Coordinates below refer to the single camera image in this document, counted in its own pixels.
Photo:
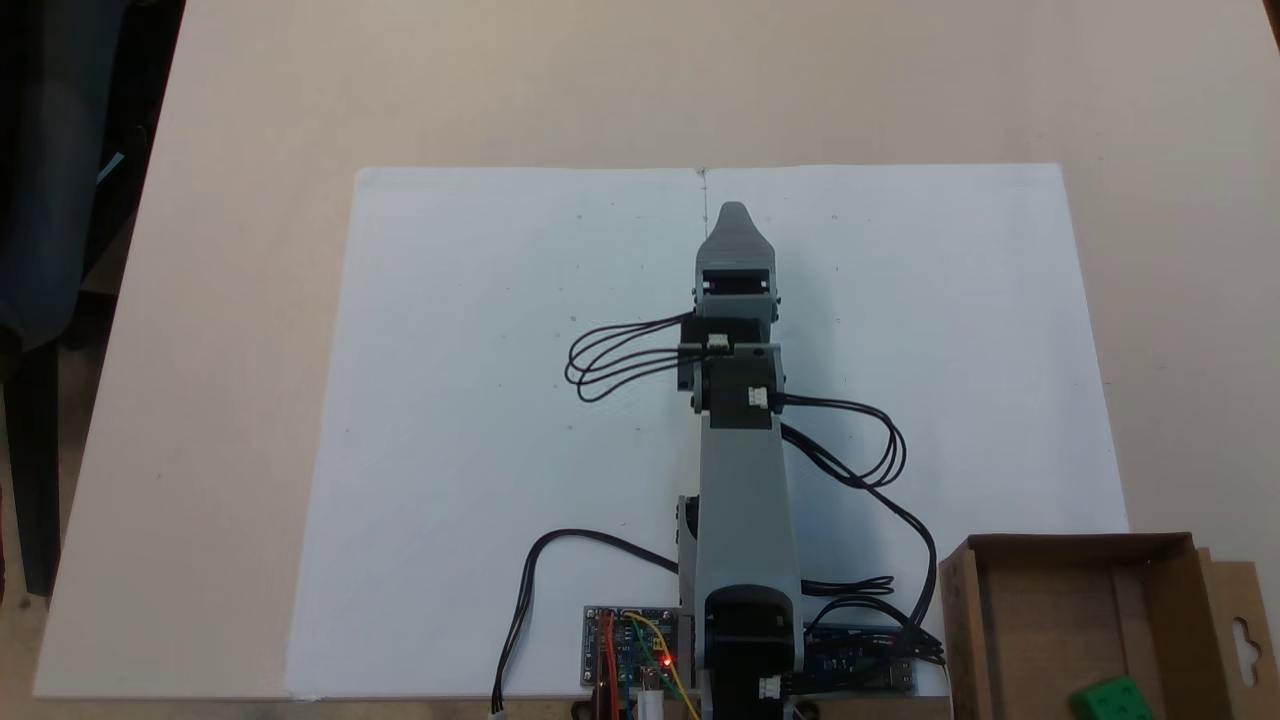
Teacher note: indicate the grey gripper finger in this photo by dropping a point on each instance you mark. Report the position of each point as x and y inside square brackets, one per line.
[737, 228]

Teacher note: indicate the green die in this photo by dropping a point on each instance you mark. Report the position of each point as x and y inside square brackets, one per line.
[1110, 700]

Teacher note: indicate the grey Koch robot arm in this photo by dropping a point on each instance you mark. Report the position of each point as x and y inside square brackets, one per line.
[745, 500]

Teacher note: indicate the white paper sheet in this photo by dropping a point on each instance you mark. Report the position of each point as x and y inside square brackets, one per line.
[480, 400]
[950, 300]

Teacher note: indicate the white USB plug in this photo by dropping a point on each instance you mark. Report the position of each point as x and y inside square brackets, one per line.
[651, 706]

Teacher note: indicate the brown cardboard box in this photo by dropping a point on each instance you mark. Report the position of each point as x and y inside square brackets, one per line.
[1040, 620]

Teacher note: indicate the dark chair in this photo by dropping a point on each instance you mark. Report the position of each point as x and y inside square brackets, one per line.
[50, 200]

